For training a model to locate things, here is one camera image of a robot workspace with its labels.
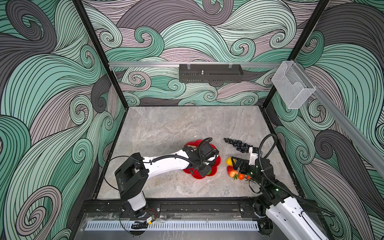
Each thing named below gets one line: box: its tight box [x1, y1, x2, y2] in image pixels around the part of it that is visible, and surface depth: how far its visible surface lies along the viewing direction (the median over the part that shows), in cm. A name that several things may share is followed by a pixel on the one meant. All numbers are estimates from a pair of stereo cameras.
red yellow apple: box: [227, 165, 239, 178], surface depth 83 cm
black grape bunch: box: [223, 138, 253, 153], surface depth 96 cm
